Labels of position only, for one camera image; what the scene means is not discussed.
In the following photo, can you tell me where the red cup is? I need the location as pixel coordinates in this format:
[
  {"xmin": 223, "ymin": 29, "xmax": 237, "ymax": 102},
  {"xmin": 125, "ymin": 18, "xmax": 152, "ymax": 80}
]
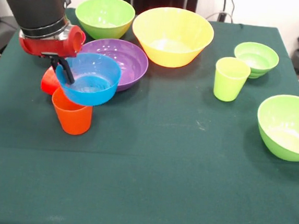
[{"xmin": 40, "ymin": 65, "xmax": 63, "ymax": 96}]

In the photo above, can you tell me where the purple bowl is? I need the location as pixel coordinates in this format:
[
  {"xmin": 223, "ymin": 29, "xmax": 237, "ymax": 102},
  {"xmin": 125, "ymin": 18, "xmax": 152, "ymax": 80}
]
[{"xmin": 77, "ymin": 36, "xmax": 151, "ymax": 95}]

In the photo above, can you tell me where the dark green tablecloth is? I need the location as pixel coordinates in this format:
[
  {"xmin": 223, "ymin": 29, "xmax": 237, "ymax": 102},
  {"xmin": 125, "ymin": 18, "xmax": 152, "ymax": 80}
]
[{"xmin": 0, "ymin": 1, "xmax": 299, "ymax": 224}]

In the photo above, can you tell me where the orange cup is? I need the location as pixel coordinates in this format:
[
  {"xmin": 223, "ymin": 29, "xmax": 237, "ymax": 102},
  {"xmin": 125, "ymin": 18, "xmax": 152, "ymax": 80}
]
[{"xmin": 48, "ymin": 86, "xmax": 95, "ymax": 137}]

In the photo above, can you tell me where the large yellow bowl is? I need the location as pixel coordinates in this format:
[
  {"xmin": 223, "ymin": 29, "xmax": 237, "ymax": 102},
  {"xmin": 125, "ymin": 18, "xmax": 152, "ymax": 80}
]
[{"xmin": 129, "ymin": 4, "xmax": 217, "ymax": 71}]

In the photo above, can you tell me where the large light green bowl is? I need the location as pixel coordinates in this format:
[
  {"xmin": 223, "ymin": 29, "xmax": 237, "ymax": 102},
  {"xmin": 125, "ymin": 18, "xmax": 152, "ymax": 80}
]
[
  {"xmin": 72, "ymin": 0, "xmax": 137, "ymax": 43},
  {"xmin": 253, "ymin": 92, "xmax": 299, "ymax": 163}
]

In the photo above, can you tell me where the small green bowl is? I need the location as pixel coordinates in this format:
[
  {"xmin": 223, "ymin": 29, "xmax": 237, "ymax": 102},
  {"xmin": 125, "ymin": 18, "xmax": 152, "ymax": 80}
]
[{"xmin": 231, "ymin": 40, "xmax": 281, "ymax": 81}]

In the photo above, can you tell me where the yellow-green cup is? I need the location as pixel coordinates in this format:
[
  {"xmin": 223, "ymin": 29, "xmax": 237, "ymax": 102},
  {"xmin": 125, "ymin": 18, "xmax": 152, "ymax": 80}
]
[{"xmin": 212, "ymin": 55, "xmax": 253, "ymax": 104}]

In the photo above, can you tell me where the grey chair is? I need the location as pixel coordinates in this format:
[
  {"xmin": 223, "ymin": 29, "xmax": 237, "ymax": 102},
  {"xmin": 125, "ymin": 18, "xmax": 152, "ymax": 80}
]
[{"xmin": 0, "ymin": 15, "xmax": 20, "ymax": 56}]

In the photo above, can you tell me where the blue bowl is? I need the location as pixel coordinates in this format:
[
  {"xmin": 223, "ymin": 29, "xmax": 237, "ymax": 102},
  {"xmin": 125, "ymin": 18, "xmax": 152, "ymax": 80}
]
[{"xmin": 52, "ymin": 50, "xmax": 124, "ymax": 109}]

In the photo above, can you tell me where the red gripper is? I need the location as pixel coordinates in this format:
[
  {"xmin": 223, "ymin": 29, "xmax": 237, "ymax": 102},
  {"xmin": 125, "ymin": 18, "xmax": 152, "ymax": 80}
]
[{"xmin": 15, "ymin": 19, "xmax": 87, "ymax": 85}]

